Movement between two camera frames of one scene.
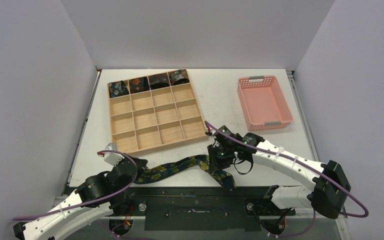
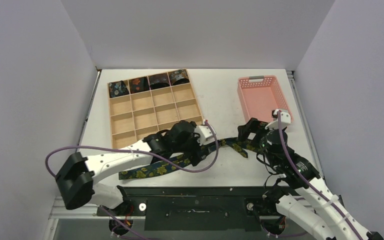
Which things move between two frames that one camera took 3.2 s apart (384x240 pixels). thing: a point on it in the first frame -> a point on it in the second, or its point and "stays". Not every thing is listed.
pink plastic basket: x=264 y=104 stays
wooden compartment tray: x=156 y=119 stays
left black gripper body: x=140 y=172 -> x=191 y=145
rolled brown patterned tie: x=178 y=77 stays
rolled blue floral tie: x=117 y=88 stays
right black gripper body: x=217 y=156 -> x=256 y=129
